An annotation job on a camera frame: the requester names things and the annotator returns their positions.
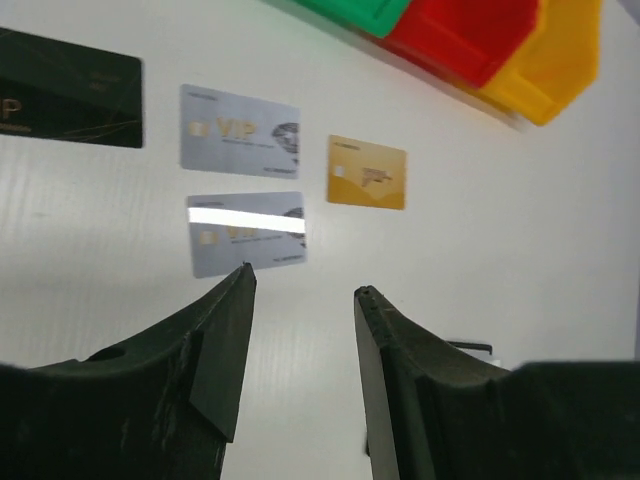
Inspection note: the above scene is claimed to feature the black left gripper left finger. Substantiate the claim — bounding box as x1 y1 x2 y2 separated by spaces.
1 264 257 479

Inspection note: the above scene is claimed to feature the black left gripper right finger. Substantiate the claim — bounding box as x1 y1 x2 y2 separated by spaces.
354 286 639 479

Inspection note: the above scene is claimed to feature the gold card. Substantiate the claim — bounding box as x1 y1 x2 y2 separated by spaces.
327 135 408 210

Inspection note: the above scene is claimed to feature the silver VIP credit card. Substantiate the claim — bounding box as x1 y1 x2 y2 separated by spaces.
180 84 301 179

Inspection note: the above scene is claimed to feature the grey credit card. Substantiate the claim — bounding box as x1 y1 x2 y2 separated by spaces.
1 28 144 149

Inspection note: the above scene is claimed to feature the yellow plastic bin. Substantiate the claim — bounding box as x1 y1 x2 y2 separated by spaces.
477 0 602 126

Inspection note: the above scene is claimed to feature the red plastic bin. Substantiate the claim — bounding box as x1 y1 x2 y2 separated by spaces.
382 0 541 87

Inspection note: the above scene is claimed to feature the green plastic bin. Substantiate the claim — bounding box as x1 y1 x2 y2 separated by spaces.
266 0 411 38

